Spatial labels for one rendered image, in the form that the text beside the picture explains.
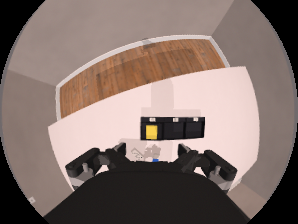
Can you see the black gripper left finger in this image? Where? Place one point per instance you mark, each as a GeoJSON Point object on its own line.
{"type": "Point", "coordinates": [89, 163]}

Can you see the white domino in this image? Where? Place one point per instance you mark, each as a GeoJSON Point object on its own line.
{"type": "Point", "coordinates": [136, 154]}

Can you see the black divided tray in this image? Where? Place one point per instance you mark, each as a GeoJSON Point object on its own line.
{"type": "Point", "coordinates": [175, 128]}

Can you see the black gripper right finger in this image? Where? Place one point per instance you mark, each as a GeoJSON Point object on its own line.
{"type": "Point", "coordinates": [219, 170]}

